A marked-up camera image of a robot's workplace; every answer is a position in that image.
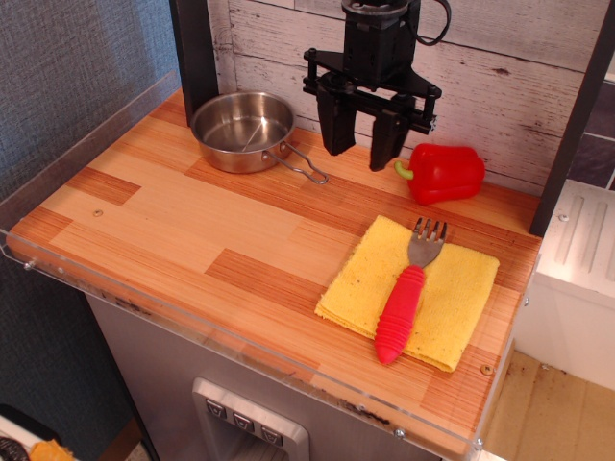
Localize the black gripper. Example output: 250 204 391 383
304 9 441 172

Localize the red capsicum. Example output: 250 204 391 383
394 143 485 206

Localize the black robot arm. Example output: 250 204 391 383
304 1 443 171

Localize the small steel pot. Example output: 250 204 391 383
190 91 329 184

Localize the yellow folded cloth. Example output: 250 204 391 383
315 216 500 373

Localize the white toy cabinet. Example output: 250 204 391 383
513 181 614 388

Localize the orange toy item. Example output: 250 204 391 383
29 440 75 461

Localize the black round object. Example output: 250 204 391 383
0 436 24 461

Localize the black vertical post left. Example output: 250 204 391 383
169 0 219 125

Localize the black vertical post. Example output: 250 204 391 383
169 0 219 125
529 1 614 237

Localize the red handled fork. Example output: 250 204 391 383
375 218 448 365

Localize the black vertical post right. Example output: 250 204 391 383
529 1 614 237

